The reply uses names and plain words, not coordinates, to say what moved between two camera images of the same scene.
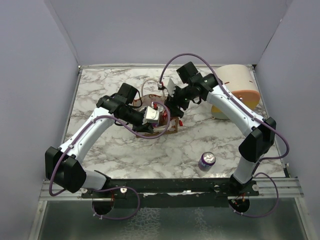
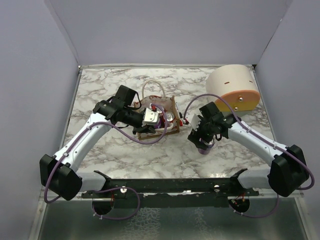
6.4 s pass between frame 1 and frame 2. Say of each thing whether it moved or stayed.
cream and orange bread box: stayed
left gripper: stayed
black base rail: stayed
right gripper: moved
